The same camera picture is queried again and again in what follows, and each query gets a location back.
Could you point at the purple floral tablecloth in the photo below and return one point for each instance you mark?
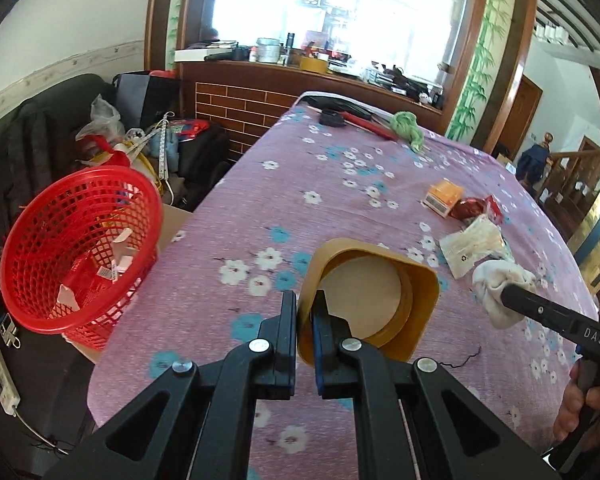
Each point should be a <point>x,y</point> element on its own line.
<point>330,185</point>

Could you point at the yellow box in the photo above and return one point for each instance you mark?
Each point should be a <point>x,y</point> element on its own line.
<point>313,65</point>

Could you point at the dark jacket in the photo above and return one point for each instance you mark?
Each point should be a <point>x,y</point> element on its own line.
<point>532,162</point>

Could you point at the metal pot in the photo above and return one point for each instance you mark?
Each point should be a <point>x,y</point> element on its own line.
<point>267,50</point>

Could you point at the white plastic packet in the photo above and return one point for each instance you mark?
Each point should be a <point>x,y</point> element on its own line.
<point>472,245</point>

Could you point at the wooden newel post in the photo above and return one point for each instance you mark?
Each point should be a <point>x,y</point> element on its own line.
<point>547,142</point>

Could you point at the black flat case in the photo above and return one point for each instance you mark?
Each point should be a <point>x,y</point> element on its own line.
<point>340,104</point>

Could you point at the light blue towel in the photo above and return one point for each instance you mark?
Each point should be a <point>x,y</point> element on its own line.
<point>172,155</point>

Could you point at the clear plastic bag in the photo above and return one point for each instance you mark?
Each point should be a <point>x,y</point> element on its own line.
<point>100,117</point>

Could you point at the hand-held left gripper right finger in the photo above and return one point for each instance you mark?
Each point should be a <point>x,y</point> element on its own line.
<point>322,355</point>

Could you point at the red white wrapper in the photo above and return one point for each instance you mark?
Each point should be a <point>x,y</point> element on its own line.
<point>492,207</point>

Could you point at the white power strip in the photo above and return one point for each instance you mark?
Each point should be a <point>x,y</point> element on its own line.
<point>2,382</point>

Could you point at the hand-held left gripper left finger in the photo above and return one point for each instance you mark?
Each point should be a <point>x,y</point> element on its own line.
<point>286,340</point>

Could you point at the wooden door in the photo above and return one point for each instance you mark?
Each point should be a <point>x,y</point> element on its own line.
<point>522,110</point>

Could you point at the yellow-brown plastic bowl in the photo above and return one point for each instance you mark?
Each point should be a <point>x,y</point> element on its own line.
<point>375,290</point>

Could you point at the black bottle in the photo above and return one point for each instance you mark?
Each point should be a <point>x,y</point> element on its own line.
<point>290,42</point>

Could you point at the person's right hand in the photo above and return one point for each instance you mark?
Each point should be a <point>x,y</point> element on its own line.
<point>570,405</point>

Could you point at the black suitcase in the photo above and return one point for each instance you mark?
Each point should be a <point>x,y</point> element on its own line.
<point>205,160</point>

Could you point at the black shopping bag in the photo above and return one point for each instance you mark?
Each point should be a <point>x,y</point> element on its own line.
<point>145,97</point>

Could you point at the wooden brick-patterned counter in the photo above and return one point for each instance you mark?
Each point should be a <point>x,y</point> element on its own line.
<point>240,105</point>

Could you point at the red plastic basket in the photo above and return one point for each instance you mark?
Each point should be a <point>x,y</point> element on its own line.
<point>55,220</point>

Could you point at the green cloth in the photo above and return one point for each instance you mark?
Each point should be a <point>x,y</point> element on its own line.
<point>405,127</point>

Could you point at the red blue package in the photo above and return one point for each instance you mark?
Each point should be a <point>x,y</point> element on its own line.
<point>190,130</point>

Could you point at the black sofa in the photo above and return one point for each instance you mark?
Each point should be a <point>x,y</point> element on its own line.
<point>25,135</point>

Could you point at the orange box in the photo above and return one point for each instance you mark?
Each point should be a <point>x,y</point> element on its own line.
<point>447,192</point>

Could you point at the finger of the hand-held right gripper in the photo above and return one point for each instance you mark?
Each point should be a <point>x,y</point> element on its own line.
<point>555,312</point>

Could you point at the bamboo wall painting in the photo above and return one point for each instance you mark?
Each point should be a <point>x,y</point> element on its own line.
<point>482,60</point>
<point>177,10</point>

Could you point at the black thread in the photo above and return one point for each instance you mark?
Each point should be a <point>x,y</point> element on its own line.
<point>462,360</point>

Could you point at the red cloth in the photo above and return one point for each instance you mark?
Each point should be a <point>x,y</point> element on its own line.
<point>107,147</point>

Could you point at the white ruler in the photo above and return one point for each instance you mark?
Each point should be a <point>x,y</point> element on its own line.
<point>165,145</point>

